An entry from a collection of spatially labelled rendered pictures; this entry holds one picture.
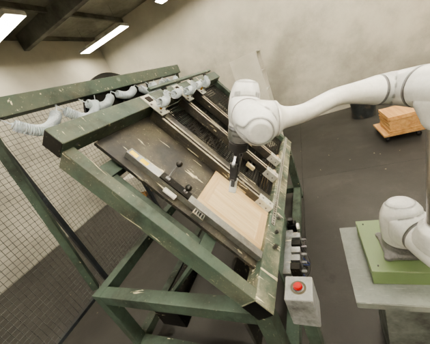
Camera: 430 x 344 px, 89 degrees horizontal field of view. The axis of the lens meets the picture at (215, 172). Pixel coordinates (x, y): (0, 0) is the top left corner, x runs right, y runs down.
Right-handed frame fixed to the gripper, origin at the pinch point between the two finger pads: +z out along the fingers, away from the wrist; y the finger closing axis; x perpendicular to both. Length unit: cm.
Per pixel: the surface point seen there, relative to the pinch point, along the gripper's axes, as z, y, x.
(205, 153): 16, -54, -31
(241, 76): 7, -423, -83
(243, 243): 44.6, -11.9, 8.1
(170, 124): -1, -55, -58
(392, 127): 42, -312, 179
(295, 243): 57, -35, 39
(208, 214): 31.3, -12.7, -13.6
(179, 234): 26.9, 10.1, -20.2
